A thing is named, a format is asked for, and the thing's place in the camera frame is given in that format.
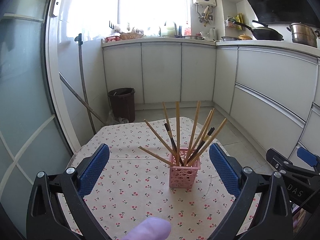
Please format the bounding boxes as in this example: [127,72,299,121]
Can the black chopstick gold band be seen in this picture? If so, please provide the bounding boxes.
[187,127,215,163]

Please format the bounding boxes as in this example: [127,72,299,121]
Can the white kitchen cabinets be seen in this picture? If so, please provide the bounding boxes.
[101,38,319,160]

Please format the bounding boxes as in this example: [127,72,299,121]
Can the pink perforated utensil holder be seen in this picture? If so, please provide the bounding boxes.
[169,159,201,189]

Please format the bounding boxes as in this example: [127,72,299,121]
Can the cherry print tablecloth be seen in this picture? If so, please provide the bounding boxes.
[71,120,235,239]

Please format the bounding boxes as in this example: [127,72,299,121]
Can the glass sliding door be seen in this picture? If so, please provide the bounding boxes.
[1,0,71,234]

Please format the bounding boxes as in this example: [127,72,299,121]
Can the dark brown trash bin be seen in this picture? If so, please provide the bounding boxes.
[108,88,135,122]

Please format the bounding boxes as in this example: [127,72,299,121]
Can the steel cooking pot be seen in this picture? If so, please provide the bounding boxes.
[287,23,319,48]

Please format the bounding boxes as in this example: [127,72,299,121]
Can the black wok pan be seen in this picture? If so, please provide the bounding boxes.
[231,20,283,41]

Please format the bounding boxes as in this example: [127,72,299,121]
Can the white electric kettle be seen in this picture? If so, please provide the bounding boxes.
[206,28,217,41]

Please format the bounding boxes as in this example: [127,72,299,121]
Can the wicker basket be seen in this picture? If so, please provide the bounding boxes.
[120,32,143,40]

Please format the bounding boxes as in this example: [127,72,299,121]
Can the purple rounded handle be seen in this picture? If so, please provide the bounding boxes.
[122,217,171,240]

